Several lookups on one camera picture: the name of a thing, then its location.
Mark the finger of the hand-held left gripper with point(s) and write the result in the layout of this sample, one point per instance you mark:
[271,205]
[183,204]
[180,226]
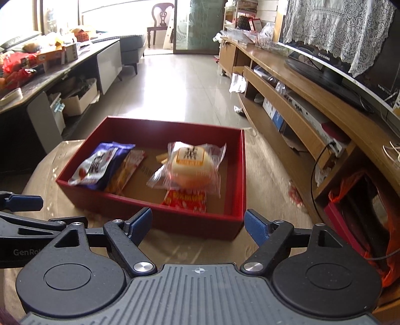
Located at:
[22,202]
[40,224]

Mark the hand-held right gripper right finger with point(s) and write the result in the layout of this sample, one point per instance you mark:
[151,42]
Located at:
[256,226]

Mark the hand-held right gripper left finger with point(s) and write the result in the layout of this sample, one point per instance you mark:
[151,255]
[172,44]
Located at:
[140,223]

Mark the red snack packet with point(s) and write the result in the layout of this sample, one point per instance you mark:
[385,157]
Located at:
[186,200]

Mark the orange snack packet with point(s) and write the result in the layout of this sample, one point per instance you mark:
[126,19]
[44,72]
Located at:
[128,172]

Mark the red cardboard box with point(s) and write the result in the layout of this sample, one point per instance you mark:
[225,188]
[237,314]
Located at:
[237,175]

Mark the purple snack packet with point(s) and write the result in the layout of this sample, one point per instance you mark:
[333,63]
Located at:
[97,165]

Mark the bun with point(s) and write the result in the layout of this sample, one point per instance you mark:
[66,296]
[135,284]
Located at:
[190,165]

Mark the blue and white box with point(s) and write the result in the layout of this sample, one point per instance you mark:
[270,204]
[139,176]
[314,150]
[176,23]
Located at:
[274,115]

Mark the small crumpled wrapper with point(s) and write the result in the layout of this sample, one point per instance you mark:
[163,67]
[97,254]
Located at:
[240,110]

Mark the open cardboard box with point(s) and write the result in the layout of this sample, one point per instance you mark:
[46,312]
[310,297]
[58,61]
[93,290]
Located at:
[79,100]

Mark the dark coffee table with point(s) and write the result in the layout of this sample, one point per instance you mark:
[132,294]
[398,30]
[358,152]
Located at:
[40,84]

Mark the wooden television cabinet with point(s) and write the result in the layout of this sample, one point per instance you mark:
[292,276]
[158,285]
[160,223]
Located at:
[353,156]

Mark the long white box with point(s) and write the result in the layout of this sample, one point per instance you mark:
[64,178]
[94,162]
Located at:
[312,118]

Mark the red plastic bag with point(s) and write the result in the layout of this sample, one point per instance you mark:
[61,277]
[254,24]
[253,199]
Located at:
[15,68]

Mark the white plastic bag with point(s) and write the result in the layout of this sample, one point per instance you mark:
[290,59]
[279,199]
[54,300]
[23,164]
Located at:
[237,83]

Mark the orange carton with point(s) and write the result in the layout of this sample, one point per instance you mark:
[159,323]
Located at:
[47,57]

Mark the small white carton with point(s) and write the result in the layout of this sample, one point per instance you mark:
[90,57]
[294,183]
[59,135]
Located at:
[71,53]

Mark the curved television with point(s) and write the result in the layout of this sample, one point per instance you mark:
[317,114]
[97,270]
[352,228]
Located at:
[331,78]

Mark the grey sofa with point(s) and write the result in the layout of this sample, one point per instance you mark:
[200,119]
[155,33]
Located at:
[132,47]

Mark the red basket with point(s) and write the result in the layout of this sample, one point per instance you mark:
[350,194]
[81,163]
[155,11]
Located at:
[83,36]

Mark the clear plastic bag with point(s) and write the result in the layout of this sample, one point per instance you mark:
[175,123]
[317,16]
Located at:
[267,34]

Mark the wooden chair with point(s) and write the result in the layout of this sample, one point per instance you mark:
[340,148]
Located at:
[161,18]

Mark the glass sliding door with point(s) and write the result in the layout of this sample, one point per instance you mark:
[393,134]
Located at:
[197,25]

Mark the white lace cloth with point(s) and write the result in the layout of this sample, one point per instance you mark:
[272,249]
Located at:
[337,28]

